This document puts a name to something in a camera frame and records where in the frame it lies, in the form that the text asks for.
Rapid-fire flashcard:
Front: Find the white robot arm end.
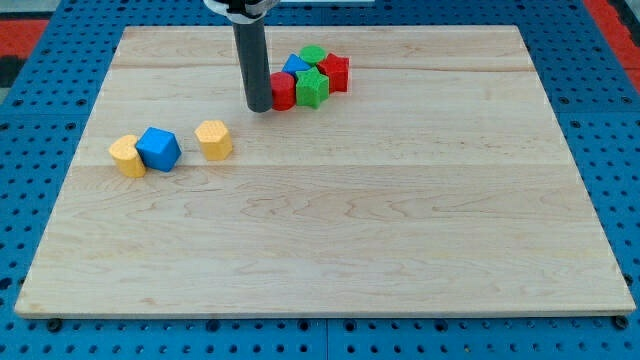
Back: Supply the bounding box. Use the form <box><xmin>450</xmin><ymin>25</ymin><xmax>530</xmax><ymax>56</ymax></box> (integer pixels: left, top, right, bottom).
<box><xmin>203</xmin><ymin>0</ymin><xmax>280</xmax><ymax>25</ymax></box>

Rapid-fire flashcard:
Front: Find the blue cube block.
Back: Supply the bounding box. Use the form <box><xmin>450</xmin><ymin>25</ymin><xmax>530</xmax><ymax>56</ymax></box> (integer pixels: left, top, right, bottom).
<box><xmin>135</xmin><ymin>127</ymin><xmax>182</xmax><ymax>172</ymax></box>

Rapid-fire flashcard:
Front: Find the yellow heart block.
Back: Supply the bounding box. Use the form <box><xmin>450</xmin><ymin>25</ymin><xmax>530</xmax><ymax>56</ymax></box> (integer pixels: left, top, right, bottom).
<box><xmin>108</xmin><ymin>134</ymin><xmax>146</xmax><ymax>178</ymax></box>

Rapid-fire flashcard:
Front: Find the green star block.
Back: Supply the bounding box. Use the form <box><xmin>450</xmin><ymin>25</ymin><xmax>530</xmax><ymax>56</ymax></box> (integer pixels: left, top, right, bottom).
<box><xmin>296</xmin><ymin>67</ymin><xmax>329</xmax><ymax>109</ymax></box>

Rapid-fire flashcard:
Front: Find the red cylinder block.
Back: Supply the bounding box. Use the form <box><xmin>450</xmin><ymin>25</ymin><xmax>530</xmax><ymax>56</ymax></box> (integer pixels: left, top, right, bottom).
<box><xmin>270</xmin><ymin>72</ymin><xmax>296</xmax><ymax>111</ymax></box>

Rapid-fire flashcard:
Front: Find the yellow hexagon block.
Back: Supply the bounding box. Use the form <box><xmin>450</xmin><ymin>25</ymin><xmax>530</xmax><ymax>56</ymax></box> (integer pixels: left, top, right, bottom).
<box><xmin>194</xmin><ymin>120</ymin><xmax>233</xmax><ymax>161</ymax></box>

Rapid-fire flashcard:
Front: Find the red star block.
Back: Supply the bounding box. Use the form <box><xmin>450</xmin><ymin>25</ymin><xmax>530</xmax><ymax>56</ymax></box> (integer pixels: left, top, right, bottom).
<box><xmin>317</xmin><ymin>53</ymin><xmax>350</xmax><ymax>93</ymax></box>

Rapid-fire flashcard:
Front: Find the wooden board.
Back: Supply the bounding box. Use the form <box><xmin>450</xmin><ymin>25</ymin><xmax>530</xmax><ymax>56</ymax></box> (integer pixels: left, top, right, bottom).
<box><xmin>15</xmin><ymin>25</ymin><xmax>636</xmax><ymax>319</ymax></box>

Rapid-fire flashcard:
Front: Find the blue triangle block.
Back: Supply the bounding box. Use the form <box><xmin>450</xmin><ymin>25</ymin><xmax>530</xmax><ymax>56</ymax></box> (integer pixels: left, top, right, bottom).
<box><xmin>282</xmin><ymin>54</ymin><xmax>311</xmax><ymax>78</ymax></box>

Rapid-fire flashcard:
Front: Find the green cylinder block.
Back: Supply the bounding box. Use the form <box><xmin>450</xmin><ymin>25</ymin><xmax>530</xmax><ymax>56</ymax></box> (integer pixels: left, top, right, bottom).
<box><xmin>299</xmin><ymin>44</ymin><xmax>327</xmax><ymax>66</ymax></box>

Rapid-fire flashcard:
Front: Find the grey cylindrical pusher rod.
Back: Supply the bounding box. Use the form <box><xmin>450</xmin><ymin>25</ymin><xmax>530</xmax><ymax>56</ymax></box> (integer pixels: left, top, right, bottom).
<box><xmin>233</xmin><ymin>19</ymin><xmax>273</xmax><ymax>113</ymax></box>

